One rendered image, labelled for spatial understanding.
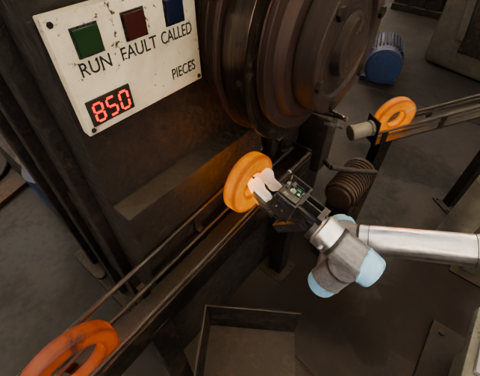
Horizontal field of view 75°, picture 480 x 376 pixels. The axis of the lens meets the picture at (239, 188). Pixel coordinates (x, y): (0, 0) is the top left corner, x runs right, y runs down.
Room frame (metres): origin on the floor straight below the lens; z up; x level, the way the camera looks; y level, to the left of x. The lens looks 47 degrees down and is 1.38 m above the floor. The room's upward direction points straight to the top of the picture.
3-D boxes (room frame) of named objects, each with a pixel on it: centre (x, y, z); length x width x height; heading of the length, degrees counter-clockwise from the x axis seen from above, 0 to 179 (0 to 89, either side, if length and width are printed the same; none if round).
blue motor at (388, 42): (2.70, -1.26, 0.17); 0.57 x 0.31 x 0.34; 160
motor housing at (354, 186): (0.87, -0.45, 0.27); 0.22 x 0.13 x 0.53; 140
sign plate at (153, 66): (0.51, 0.17, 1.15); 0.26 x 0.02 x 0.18; 140
